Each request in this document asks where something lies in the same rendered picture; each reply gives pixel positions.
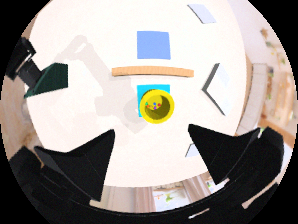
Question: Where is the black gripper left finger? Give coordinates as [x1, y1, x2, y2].
[33, 129, 116, 202]

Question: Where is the tan wooden flat bar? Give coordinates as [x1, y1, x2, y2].
[112, 65, 194, 77]

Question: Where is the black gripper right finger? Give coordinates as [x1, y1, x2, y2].
[188, 124, 261, 185]

